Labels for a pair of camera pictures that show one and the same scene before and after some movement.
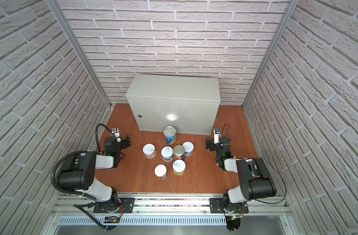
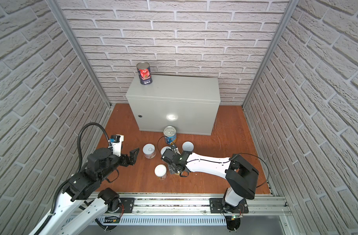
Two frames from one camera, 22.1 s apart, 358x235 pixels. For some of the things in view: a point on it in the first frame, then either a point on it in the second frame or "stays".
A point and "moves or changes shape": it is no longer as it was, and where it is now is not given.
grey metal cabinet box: x=188 y=103 stays
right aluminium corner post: x=291 y=7 stays
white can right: x=189 y=148 stays
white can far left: x=149 y=150 stays
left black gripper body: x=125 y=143 -> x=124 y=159
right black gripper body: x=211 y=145 -> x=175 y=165
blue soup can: x=169 y=133 stays
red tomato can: x=179 y=152 moves or changes shape
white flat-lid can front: x=160 y=170 stays
